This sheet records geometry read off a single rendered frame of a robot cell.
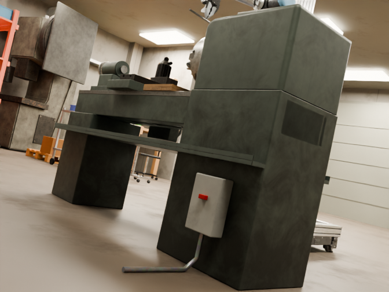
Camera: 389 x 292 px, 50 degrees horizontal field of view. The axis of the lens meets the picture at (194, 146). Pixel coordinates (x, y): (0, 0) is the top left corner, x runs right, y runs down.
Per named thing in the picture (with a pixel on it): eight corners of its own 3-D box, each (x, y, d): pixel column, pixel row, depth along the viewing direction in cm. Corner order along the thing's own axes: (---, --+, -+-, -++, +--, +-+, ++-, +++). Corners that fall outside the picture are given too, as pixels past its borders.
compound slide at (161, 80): (176, 87, 291) (178, 80, 291) (165, 83, 284) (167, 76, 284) (160, 87, 306) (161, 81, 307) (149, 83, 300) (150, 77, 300)
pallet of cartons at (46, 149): (45, 161, 668) (51, 137, 669) (24, 154, 718) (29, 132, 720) (101, 170, 748) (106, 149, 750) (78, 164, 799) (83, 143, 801)
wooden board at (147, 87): (214, 106, 266) (215, 99, 266) (171, 90, 242) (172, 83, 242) (184, 104, 288) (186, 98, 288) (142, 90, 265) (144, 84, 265)
